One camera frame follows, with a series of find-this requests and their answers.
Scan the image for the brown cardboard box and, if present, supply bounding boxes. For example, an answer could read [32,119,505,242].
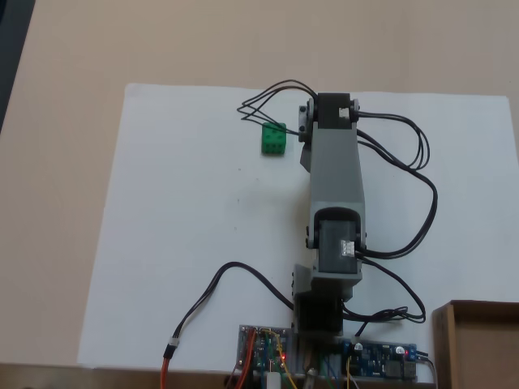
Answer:
[432,299,519,389]

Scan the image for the white paper sheet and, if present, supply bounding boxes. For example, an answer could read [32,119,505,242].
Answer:
[76,83,315,372]

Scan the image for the green dice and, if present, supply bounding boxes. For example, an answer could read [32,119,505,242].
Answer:
[259,121,288,156]

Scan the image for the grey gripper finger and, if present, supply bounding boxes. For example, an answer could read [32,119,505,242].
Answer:
[299,141,314,171]

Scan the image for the long black arm cable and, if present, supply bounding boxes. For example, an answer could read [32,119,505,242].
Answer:
[355,111,440,260]

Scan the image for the short black base cable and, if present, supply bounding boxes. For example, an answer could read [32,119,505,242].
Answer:
[341,257,427,327]

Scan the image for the black wrist loop cable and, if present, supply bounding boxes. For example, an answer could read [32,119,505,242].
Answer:
[236,79,314,135]

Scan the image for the green circuit board with wires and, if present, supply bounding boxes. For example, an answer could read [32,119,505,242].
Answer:
[237,323,294,380]

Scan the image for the black and orange cable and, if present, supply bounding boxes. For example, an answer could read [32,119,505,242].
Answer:
[161,262,295,389]

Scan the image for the blue circuit board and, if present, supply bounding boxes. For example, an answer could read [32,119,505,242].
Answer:
[339,340,419,383]

